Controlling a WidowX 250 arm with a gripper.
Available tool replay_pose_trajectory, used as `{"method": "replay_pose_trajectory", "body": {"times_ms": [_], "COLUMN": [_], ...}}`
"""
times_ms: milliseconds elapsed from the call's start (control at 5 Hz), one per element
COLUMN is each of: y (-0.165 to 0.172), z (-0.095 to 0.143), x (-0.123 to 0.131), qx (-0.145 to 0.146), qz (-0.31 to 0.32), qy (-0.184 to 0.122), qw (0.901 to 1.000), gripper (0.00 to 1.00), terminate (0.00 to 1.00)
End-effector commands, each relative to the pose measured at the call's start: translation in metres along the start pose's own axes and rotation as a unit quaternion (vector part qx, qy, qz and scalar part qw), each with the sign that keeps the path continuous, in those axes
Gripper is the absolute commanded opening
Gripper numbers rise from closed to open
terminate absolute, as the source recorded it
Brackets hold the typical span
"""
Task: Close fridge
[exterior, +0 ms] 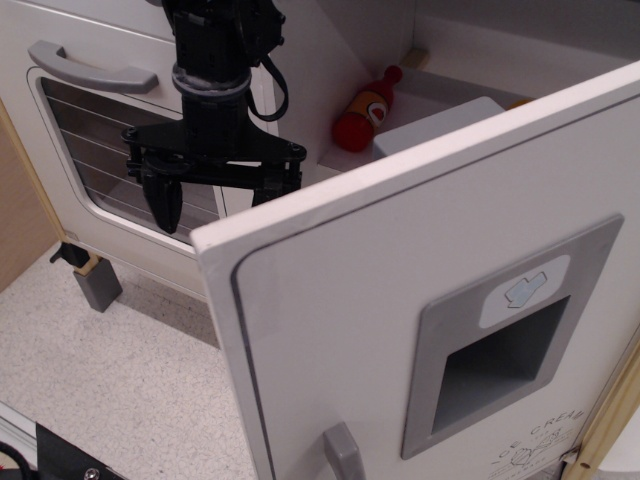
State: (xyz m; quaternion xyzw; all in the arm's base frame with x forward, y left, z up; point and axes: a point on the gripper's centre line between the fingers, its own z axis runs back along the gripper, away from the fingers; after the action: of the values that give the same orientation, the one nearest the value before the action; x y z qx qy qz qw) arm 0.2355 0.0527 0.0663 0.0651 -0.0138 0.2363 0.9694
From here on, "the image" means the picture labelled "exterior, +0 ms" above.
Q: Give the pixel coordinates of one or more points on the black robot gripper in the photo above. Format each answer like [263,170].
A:
[212,144]

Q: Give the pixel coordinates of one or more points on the white toy fridge door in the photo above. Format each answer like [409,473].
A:
[317,296]

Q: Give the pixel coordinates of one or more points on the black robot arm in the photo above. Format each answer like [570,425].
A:
[218,43]

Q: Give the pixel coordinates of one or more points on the grey box inside fridge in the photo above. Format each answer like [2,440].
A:
[434,126]

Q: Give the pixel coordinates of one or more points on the red toy ketchup bottle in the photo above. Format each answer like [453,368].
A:
[356,127]

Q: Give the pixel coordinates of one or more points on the grey kitchen leg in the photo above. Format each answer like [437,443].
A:
[100,286]

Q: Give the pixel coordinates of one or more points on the black clamp on leg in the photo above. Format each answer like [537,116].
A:
[71,254]

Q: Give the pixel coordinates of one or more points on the white toy oven door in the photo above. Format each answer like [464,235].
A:
[72,134]

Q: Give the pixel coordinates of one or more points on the wooden shelf support block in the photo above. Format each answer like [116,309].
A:
[417,59]

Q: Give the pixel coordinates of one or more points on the grey ice dispenser panel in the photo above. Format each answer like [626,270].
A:
[497,340]

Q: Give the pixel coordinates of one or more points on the grey oven door handle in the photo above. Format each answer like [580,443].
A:
[85,70]

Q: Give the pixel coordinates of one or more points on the grey fridge door handle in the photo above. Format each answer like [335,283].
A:
[343,453]

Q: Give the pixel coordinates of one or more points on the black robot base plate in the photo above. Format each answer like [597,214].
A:
[59,459]

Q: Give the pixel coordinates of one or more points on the wooden side post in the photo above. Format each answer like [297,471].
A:
[616,412]

